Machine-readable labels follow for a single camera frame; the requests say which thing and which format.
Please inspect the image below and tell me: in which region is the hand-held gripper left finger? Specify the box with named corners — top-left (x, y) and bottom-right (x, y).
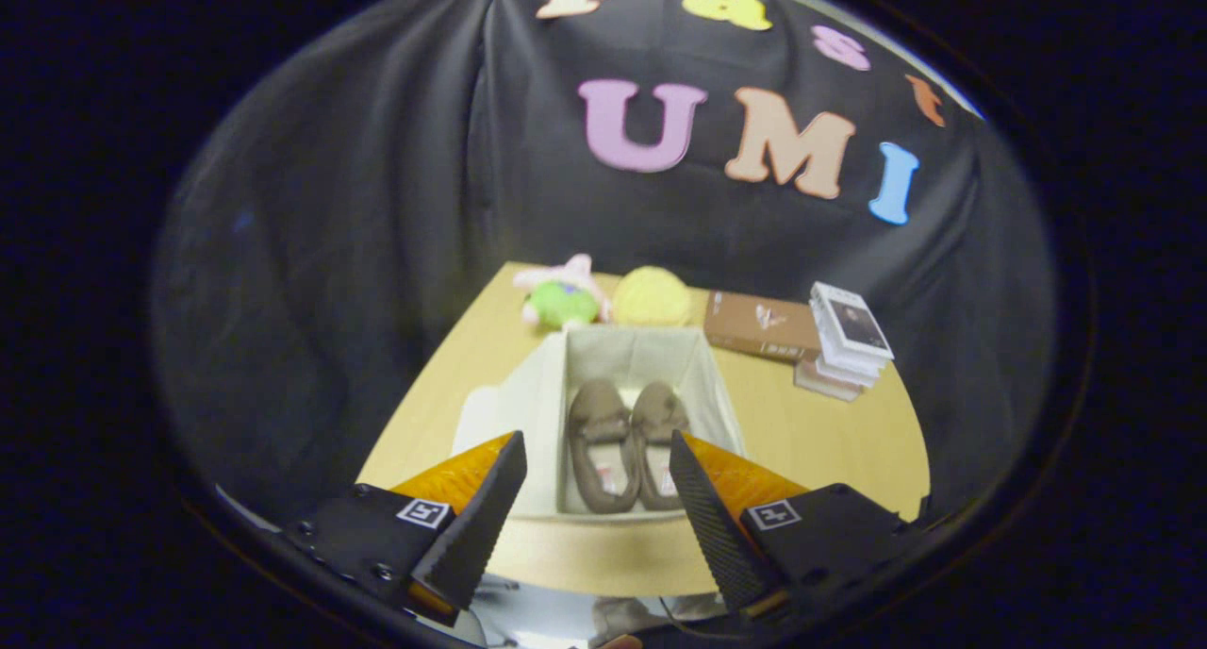
top-left (283, 430), bottom-right (529, 628)

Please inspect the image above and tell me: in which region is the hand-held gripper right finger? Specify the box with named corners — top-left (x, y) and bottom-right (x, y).
top-left (668, 430), bottom-right (930, 622)

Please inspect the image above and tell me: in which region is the brown fuzzy shoe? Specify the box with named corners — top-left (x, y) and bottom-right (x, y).
top-left (566, 377), bottom-right (642, 515)
top-left (630, 380), bottom-right (692, 511)

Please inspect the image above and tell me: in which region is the beige fabric storage box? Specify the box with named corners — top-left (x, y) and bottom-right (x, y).
top-left (451, 324), bottom-right (748, 523)

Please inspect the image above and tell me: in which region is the pinkish brown cover book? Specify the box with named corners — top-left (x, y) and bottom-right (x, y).
top-left (794, 358), bottom-right (864, 403)

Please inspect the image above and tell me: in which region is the plain white book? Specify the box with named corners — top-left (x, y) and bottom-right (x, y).
top-left (809, 300), bottom-right (887, 386)

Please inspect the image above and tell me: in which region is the yellow round plush cushion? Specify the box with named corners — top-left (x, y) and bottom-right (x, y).
top-left (611, 265), bottom-right (696, 327)

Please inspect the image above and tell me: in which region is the white book with portrait cover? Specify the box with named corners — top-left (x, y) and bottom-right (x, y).
top-left (811, 281), bottom-right (895, 362)

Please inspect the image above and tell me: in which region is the pink and green plush toy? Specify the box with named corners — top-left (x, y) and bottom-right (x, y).
top-left (512, 253), bottom-right (614, 331)

